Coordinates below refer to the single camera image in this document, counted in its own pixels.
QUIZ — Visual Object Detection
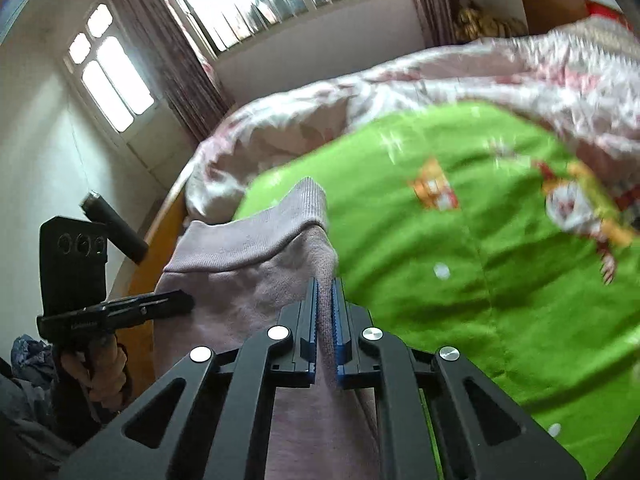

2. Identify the mauve knitted sweater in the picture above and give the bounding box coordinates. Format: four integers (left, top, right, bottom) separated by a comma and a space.
152, 176, 382, 480

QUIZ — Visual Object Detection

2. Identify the pile of dark clothes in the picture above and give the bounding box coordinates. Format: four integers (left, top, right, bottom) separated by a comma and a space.
0, 334, 81, 480

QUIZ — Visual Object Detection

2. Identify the wooden bed frame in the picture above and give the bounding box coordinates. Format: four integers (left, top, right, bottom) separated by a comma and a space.
107, 164, 202, 393

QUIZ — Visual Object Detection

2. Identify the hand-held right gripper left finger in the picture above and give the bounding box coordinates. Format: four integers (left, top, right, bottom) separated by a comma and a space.
57, 277, 320, 480

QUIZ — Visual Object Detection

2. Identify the wooden headboard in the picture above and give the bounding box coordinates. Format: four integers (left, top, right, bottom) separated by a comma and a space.
517, 0, 592, 37

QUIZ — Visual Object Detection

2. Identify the white door with glass panes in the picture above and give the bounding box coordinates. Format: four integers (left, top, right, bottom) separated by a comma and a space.
61, 1, 173, 173

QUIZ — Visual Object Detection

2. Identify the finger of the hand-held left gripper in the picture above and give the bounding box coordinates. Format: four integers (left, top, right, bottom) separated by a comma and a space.
102, 290, 196, 323

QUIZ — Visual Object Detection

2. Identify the brown yellow floral blanket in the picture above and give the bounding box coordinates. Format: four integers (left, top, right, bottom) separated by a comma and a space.
451, 6, 529, 45

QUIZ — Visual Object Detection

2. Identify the red patterned pillow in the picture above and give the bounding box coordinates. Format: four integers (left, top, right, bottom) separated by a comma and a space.
584, 1, 635, 30

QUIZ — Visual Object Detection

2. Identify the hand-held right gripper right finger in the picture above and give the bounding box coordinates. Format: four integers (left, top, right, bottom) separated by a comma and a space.
330, 276, 587, 480

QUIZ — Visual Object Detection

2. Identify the green cartoon printed bedsheet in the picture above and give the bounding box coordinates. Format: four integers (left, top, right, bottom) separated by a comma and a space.
232, 101, 640, 480

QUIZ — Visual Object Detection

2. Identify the pink floral quilt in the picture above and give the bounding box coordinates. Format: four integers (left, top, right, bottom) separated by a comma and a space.
184, 14, 640, 223

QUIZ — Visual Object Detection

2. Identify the person's left hand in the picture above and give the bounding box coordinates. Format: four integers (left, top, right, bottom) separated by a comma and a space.
59, 336, 133, 415

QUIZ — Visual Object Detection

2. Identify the patterned maroon curtain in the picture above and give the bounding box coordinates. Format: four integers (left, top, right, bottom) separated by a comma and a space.
406, 0, 465, 50
94, 0, 237, 150

